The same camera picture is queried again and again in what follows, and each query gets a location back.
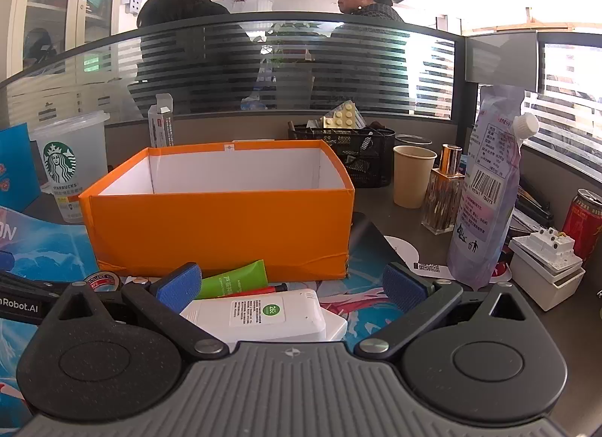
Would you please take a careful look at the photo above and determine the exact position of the blue paper bag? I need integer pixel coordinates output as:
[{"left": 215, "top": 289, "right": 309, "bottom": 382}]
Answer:
[{"left": 0, "top": 124, "right": 41, "bottom": 212}]

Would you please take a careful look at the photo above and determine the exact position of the red drink can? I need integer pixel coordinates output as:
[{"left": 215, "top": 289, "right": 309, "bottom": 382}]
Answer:
[{"left": 562, "top": 188, "right": 602, "bottom": 263}]

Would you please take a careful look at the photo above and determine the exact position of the beige cabinet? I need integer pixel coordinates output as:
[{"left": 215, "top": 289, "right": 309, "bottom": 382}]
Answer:
[{"left": 1, "top": 0, "right": 120, "bottom": 129}]

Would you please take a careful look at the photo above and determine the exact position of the blue printed desk mat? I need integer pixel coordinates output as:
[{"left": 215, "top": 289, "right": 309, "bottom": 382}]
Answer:
[{"left": 1, "top": 208, "right": 98, "bottom": 436}]

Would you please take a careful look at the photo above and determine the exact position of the Starbucks plastic cup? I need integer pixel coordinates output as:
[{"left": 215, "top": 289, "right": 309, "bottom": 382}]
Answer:
[{"left": 30, "top": 110, "right": 110, "bottom": 224}]

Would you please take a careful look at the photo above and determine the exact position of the gold perfume bottle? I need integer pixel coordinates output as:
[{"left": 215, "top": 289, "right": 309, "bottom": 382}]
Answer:
[{"left": 421, "top": 145, "right": 464, "bottom": 235}]

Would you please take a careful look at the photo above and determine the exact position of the purple spout pouch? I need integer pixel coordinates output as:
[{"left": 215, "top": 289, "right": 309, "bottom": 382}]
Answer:
[{"left": 447, "top": 85, "right": 539, "bottom": 290}]

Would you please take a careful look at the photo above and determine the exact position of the woman with dark hair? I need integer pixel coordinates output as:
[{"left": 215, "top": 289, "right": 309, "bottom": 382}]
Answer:
[{"left": 310, "top": 0, "right": 408, "bottom": 112}]

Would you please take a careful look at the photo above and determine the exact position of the black mesh organizer basket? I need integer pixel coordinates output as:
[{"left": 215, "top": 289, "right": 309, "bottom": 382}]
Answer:
[{"left": 288, "top": 122, "right": 395, "bottom": 188}]

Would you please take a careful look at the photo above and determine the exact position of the orange cardboard box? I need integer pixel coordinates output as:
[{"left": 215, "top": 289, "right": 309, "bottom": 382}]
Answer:
[{"left": 80, "top": 140, "right": 355, "bottom": 282}]

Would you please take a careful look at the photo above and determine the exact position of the white remote control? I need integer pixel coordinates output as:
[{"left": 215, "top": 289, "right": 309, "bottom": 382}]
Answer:
[{"left": 181, "top": 289, "right": 348, "bottom": 347}]

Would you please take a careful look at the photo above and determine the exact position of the white pen box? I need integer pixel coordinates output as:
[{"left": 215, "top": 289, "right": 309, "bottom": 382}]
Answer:
[{"left": 148, "top": 93, "right": 175, "bottom": 148}]

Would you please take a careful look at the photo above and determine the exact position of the yellow pill blister pack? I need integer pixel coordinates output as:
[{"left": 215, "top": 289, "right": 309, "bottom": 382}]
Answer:
[{"left": 321, "top": 100, "right": 366, "bottom": 129}]

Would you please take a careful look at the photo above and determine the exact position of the black tape roll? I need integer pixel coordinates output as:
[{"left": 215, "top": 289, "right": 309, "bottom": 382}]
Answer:
[{"left": 85, "top": 271, "right": 122, "bottom": 292}]

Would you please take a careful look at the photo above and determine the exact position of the white switch block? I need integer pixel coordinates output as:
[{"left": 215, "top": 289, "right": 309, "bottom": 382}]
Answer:
[{"left": 508, "top": 228, "right": 586, "bottom": 312}]

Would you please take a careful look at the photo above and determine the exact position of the green tube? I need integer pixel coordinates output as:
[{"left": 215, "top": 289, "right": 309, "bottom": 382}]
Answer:
[{"left": 196, "top": 260, "right": 268, "bottom": 299}]

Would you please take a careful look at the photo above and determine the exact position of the paper cup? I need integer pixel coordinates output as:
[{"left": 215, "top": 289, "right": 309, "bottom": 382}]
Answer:
[{"left": 393, "top": 145, "right": 437, "bottom": 210}]

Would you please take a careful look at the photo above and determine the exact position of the person in black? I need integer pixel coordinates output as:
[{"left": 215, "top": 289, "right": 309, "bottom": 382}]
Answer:
[{"left": 129, "top": 0, "right": 261, "bottom": 115}]

